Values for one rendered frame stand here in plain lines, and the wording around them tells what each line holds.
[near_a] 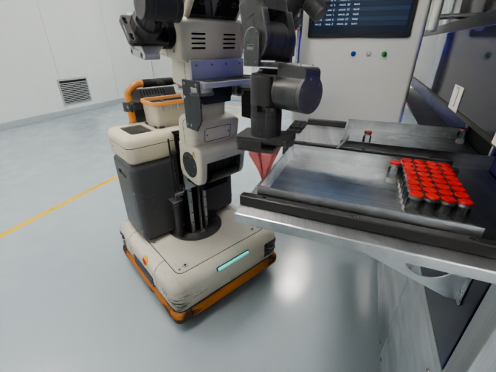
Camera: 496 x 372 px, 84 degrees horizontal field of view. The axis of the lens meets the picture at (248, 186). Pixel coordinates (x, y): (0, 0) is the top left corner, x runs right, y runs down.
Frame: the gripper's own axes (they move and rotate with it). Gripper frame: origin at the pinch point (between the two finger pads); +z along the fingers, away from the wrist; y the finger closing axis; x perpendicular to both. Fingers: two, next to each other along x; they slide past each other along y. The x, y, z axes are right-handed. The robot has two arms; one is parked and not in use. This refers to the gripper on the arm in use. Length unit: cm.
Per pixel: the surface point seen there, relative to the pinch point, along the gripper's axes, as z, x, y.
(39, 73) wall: 11, 270, -482
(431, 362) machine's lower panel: 34, -3, 38
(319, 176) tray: 2.2, 9.4, 9.8
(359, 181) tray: 2.3, 9.6, 18.1
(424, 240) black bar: 1.9, -8.5, 27.7
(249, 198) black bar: 0.5, -8.5, -0.1
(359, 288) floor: 91, 70, 30
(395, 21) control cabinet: -32, 89, 23
